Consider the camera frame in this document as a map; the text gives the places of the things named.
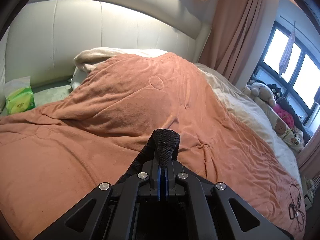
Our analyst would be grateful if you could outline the orange bed blanket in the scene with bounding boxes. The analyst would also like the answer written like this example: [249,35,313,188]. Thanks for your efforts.
[1,53,304,239]

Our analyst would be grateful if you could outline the green tissue pack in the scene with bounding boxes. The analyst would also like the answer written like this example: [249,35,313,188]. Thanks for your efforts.
[3,76,36,115]

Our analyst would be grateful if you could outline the cables on bed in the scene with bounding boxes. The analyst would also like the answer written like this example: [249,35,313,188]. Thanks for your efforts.
[288,183,306,231]

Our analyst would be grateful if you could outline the pink curtain left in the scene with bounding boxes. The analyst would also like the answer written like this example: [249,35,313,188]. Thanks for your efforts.
[199,0,267,88]

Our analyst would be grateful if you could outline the black framed window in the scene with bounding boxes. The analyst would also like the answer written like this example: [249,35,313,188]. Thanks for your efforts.
[253,21,319,132]

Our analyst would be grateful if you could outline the cream pillow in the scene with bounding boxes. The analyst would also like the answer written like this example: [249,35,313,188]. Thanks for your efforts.
[71,47,167,90]

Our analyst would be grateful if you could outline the white padded headboard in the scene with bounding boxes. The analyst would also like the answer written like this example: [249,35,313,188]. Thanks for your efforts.
[1,0,211,87]

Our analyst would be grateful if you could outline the black drawstring pants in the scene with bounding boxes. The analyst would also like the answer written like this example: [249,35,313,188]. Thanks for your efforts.
[116,128,180,185]

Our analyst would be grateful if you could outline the plush toy pile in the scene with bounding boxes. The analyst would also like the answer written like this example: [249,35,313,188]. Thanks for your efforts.
[241,79,312,144]

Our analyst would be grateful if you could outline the bear print pillow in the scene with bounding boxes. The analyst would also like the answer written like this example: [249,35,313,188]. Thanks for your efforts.
[255,98,304,153]

